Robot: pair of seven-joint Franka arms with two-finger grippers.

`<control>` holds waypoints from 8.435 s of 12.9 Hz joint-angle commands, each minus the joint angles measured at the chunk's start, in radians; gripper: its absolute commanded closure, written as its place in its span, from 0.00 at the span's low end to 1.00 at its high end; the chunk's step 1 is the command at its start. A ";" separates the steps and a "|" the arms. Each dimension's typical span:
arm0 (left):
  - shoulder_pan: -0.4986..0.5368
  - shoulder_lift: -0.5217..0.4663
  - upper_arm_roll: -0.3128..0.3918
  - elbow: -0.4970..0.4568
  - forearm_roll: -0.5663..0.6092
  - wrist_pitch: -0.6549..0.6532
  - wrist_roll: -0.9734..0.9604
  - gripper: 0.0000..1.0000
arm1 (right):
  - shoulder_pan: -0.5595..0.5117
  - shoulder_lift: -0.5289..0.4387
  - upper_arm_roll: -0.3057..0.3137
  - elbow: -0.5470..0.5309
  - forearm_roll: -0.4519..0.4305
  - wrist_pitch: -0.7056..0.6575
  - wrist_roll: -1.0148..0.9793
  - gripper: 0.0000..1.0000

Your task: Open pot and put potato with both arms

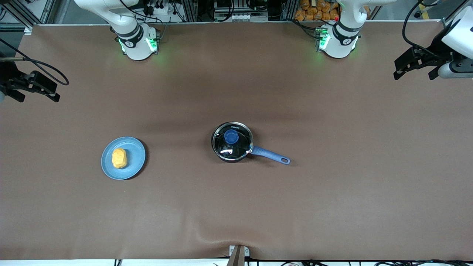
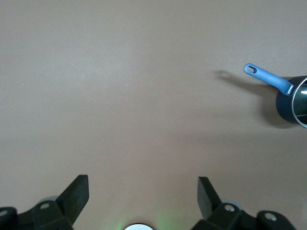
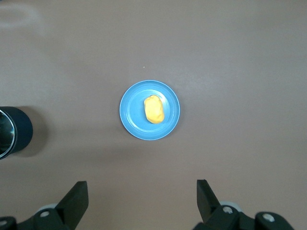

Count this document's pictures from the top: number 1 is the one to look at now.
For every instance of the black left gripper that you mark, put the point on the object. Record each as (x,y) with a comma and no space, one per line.
(438,49)

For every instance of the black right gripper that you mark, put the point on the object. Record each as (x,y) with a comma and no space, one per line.
(8,78)

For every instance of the yellow potato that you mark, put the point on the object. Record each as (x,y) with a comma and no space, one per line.
(119,159)

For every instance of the glass lid blue knob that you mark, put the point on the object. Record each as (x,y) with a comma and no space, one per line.
(240,146)

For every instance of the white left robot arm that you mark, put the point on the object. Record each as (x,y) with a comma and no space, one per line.
(342,40)

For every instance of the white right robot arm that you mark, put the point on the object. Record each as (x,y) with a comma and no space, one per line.
(135,44)

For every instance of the bag of orange snacks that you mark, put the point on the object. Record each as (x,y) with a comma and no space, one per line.
(314,11)

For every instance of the blue round plate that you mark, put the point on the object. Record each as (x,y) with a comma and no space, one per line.
(135,162)

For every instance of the white power strip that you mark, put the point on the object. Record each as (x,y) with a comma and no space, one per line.
(241,17)

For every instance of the brown table mat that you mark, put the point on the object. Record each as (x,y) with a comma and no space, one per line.
(236,207)

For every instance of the metal table clamp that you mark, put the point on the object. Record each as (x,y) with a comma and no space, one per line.
(238,255)

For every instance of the metal mat corner bracket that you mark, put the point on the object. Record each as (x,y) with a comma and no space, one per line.
(28,30)

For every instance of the aluminium frame post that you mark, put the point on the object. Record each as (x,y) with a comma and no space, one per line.
(291,9)
(190,10)

